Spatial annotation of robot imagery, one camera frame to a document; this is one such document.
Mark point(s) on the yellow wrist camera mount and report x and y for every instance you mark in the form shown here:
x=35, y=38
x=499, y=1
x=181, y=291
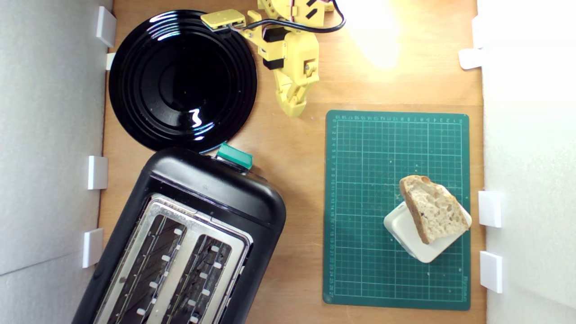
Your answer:
x=222, y=19

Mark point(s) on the brown bread slice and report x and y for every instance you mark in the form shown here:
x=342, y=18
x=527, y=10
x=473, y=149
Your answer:
x=434, y=211

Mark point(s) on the white wall clip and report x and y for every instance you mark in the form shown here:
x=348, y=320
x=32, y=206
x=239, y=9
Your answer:
x=478, y=31
x=491, y=271
x=489, y=208
x=470, y=58
x=93, y=247
x=106, y=26
x=110, y=61
x=97, y=172

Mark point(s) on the white square block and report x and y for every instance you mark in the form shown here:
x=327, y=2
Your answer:
x=416, y=247

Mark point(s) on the black round plate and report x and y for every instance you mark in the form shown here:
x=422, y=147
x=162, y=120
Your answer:
x=180, y=85

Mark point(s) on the black two-slot toaster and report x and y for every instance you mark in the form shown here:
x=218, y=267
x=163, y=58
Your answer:
x=261, y=216

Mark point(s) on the green cutting mat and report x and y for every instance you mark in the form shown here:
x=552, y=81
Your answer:
x=369, y=225

